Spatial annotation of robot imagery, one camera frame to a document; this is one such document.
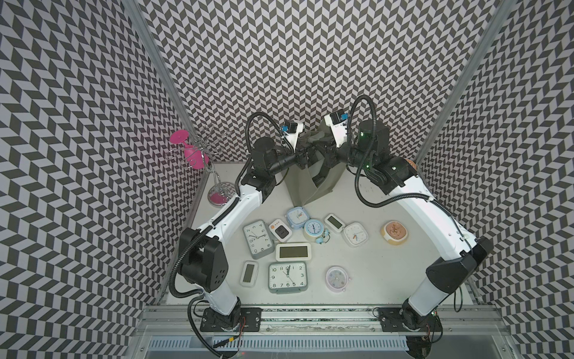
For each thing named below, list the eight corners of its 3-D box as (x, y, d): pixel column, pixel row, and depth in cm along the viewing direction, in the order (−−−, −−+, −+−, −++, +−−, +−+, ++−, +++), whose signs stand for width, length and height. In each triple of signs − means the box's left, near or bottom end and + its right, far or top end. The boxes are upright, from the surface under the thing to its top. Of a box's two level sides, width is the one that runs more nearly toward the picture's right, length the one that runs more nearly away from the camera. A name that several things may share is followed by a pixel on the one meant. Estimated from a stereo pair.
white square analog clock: (344, 246, 91) (345, 242, 88) (341, 226, 96) (342, 222, 94) (367, 246, 91) (370, 242, 88) (363, 226, 96) (365, 222, 94)
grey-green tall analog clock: (252, 261, 87) (251, 258, 84) (242, 229, 95) (241, 226, 93) (278, 250, 89) (277, 247, 87) (266, 221, 98) (265, 217, 95)
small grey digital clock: (240, 287, 80) (238, 285, 79) (243, 262, 86) (242, 260, 84) (256, 287, 81) (255, 285, 79) (259, 262, 86) (258, 260, 84)
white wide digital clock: (275, 263, 85) (274, 259, 81) (276, 246, 89) (275, 242, 86) (311, 263, 85) (311, 259, 81) (310, 246, 89) (311, 242, 86)
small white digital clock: (323, 221, 98) (323, 218, 95) (328, 215, 100) (328, 212, 97) (340, 233, 94) (341, 230, 92) (345, 227, 96) (346, 223, 94)
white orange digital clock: (269, 229, 94) (268, 226, 92) (278, 221, 97) (278, 218, 94) (282, 243, 90) (282, 240, 88) (292, 234, 93) (292, 231, 91)
